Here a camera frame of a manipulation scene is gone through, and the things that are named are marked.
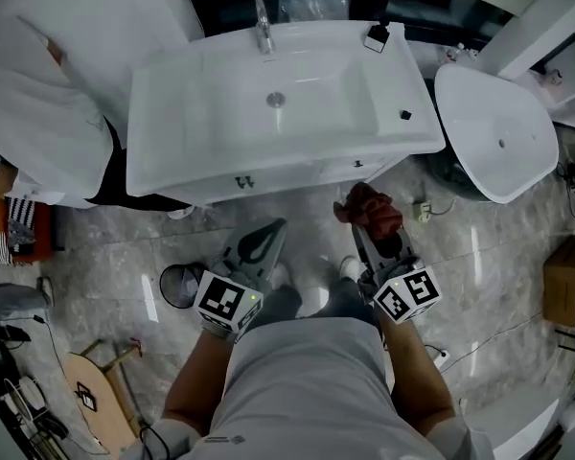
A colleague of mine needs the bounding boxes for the dark green basin pedestal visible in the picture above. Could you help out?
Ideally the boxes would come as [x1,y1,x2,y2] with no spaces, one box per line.
[425,153,480,203]

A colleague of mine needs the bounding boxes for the orange stand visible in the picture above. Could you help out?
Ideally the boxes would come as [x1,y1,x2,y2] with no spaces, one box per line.
[0,192,54,266]

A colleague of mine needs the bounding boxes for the chrome faucet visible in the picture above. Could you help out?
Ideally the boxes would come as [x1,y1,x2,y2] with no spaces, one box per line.
[253,0,277,56]

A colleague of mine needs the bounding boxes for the white power adapter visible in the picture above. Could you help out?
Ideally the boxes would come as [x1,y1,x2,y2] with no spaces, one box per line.
[424,344,450,368]

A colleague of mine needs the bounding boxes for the black mesh trash bin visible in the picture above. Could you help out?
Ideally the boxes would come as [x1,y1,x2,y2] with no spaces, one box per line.
[159,264,207,310]

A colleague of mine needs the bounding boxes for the large cardboard box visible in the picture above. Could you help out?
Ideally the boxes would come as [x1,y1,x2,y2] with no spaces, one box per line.
[541,235,575,328]

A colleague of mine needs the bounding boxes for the red-brown knitted cloth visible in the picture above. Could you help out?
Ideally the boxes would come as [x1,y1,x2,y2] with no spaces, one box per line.
[333,182,404,242]

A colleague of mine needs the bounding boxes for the white freestanding basin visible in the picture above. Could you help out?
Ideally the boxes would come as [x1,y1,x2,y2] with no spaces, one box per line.
[433,62,561,205]

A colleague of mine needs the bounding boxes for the person's light grey shirt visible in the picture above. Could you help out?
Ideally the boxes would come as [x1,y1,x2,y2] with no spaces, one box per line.
[119,316,497,460]

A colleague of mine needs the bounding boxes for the white shelf unit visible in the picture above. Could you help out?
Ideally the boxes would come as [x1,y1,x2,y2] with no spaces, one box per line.
[478,0,575,133]

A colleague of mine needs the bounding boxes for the person's left white shoe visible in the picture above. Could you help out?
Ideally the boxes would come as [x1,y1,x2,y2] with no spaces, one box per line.
[267,262,293,290]

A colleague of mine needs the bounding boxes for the person's right white shoe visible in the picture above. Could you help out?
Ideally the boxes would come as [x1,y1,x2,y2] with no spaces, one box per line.
[337,255,363,282]

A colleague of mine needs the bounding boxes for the black and white small device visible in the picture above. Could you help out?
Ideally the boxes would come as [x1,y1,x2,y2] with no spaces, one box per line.
[363,20,392,56]

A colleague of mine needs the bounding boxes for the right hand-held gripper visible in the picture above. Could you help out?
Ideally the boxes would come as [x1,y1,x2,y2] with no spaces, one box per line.
[352,225,443,325]

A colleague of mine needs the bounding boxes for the wooden oval table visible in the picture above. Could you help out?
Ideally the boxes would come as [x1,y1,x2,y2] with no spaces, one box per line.
[59,336,143,460]

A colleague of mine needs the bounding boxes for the person's left forearm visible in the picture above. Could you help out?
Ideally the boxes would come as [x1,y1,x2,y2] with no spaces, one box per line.
[162,326,239,426]

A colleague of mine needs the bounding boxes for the pile of black equipment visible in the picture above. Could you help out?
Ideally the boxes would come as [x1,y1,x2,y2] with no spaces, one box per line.
[0,323,71,460]

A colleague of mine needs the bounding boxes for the white vanity cabinet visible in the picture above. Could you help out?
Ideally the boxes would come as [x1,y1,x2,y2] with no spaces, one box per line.
[162,153,403,208]

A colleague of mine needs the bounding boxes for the person's right forearm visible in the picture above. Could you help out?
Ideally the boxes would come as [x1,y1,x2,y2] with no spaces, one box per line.
[377,307,457,433]

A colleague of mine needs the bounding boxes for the clear plastic bag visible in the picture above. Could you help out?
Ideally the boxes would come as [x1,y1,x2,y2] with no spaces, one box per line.
[277,0,351,22]

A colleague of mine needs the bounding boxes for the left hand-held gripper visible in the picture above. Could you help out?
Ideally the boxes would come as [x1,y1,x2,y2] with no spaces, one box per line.
[193,218,289,342]

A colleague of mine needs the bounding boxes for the person's dark trousers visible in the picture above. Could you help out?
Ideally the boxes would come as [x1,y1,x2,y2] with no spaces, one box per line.
[261,275,382,328]

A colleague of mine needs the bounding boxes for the person's left hand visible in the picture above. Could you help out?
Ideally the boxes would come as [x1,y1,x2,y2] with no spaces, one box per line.
[200,320,239,340]

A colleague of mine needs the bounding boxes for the white washbasin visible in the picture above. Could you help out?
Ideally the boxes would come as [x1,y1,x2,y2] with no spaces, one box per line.
[126,20,447,198]

